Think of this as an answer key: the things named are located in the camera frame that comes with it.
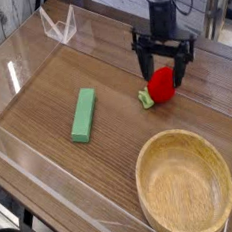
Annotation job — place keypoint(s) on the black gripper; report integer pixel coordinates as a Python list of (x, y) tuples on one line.
[(179, 44)]

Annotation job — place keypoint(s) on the red plush strawberry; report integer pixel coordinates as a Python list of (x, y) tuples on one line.
[(159, 89)]

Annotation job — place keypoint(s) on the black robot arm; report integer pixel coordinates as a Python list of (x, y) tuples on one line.
[(163, 17)]

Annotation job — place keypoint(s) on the background metal table leg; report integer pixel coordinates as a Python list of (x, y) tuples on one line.
[(214, 18)]

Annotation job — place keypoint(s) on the green rectangular block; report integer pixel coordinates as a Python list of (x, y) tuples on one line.
[(82, 121)]

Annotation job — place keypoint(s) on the wooden bowl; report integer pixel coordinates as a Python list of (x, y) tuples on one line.
[(183, 183)]

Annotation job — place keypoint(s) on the clear acrylic corner bracket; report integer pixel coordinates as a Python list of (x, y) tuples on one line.
[(60, 31)]

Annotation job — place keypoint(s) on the clear acrylic tray wall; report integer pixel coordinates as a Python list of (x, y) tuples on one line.
[(57, 197)]

